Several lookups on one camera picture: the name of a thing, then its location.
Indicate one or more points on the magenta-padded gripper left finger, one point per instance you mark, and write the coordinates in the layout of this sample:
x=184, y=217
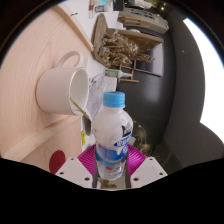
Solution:
x=78, y=168

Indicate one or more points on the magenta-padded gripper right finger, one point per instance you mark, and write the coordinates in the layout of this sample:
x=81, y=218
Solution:
x=146, y=168

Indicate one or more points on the white blue-capped drink bottle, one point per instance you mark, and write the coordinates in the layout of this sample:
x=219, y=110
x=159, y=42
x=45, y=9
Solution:
x=111, y=133

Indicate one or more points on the small yellow item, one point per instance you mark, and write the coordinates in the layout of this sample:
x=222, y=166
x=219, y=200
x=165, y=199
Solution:
x=83, y=137

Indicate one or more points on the small white cup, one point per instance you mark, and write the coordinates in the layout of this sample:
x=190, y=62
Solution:
x=88, y=126

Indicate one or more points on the wooden stir stick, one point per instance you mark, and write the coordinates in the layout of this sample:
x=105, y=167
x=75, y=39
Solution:
x=80, y=108

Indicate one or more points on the printed newspaper sheet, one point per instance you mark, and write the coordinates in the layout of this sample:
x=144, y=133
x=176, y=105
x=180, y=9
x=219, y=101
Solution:
x=98, y=91

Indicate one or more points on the white ceramic mug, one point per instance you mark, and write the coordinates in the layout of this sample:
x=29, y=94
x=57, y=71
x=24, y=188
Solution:
x=53, y=90

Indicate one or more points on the pale green spray bottle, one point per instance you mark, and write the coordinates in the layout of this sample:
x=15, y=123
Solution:
x=113, y=73

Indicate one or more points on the golden relief sculpture on wood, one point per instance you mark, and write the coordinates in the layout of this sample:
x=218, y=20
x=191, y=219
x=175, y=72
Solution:
x=120, y=46

